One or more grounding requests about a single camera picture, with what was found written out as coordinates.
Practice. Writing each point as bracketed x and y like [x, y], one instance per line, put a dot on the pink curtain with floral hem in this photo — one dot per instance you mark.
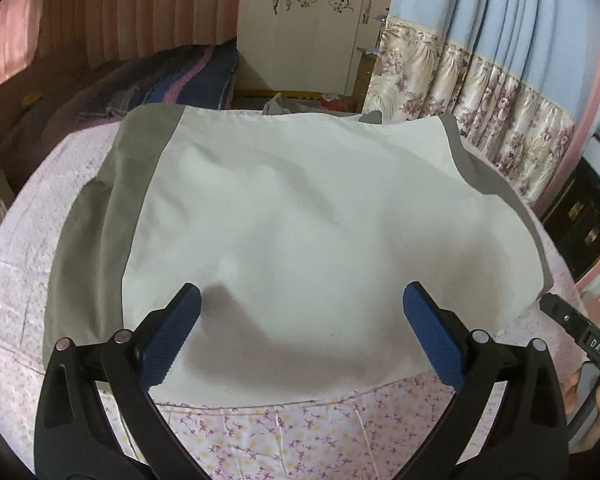
[10, 35]

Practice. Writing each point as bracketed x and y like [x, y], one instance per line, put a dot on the white wardrobe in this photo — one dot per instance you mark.
[310, 45]

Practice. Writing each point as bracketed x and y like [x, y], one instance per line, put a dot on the yellow toy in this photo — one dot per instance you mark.
[31, 97]

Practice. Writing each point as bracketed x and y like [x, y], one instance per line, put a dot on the white and grey jacket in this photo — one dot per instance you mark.
[305, 220]

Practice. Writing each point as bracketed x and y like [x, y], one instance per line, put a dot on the black and silver appliance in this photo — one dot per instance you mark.
[587, 210]

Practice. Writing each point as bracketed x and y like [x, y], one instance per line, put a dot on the pink floral table cloth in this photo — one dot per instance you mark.
[280, 435]

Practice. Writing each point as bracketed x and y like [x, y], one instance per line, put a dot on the striped bed blanket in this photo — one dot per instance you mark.
[195, 80]

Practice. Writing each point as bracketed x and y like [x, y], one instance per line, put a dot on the blue curtain with floral hem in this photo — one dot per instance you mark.
[480, 20]

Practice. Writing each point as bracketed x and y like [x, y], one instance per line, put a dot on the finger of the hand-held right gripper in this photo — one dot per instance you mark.
[560, 310]

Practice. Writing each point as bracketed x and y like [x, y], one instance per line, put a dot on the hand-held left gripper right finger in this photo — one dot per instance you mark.
[430, 332]

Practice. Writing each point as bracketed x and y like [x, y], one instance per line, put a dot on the dark striped blanket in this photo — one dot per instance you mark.
[30, 125]

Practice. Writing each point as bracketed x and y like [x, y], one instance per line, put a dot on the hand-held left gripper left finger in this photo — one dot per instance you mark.
[172, 332]

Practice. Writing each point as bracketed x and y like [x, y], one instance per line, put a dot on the red object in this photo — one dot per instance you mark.
[337, 102]

